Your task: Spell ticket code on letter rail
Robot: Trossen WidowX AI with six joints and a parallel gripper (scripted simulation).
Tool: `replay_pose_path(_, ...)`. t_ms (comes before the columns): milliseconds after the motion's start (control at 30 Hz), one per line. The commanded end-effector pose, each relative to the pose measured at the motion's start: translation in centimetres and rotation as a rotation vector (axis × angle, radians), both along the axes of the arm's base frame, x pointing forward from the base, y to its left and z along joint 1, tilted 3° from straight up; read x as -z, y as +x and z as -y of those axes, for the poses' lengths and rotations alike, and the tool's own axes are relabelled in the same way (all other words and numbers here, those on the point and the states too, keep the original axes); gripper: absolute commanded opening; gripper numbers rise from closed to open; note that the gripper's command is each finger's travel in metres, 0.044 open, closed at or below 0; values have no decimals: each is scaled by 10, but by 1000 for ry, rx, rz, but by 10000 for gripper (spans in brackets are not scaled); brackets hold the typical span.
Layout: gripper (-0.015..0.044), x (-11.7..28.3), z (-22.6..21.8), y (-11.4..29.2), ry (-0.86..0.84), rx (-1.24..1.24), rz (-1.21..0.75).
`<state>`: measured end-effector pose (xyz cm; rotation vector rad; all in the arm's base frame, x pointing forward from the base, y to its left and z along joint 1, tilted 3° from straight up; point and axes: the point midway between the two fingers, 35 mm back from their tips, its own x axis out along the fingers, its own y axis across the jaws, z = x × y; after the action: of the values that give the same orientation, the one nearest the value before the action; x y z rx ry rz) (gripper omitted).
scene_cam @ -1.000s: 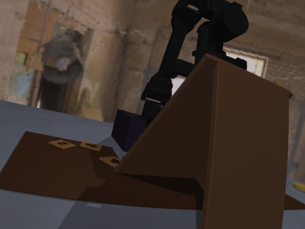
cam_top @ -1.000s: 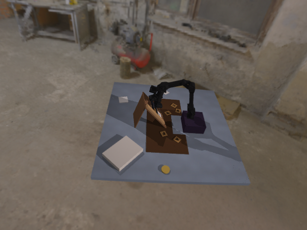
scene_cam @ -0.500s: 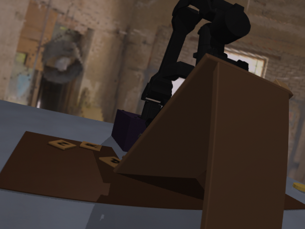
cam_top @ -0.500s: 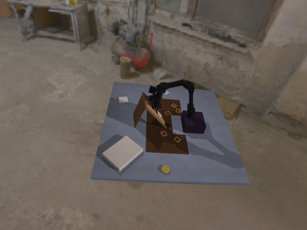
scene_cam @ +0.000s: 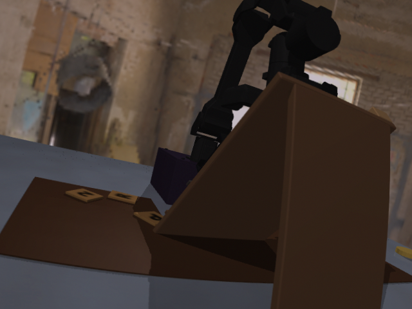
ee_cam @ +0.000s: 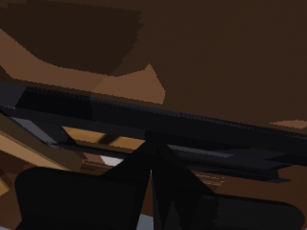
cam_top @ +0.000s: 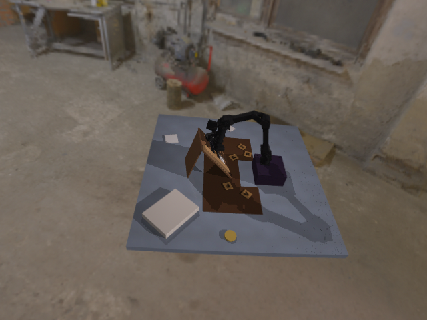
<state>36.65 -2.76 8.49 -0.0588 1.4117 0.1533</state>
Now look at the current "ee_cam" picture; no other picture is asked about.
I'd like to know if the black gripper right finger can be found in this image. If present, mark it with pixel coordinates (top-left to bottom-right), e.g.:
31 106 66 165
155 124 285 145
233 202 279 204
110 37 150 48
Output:
152 143 305 230

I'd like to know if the tan letter tile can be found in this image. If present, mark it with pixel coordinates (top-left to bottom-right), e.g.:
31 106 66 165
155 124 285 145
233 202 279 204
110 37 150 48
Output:
0 177 10 196
62 126 145 153

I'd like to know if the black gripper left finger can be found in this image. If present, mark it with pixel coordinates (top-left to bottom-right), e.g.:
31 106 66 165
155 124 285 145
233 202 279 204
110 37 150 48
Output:
14 141 156 230

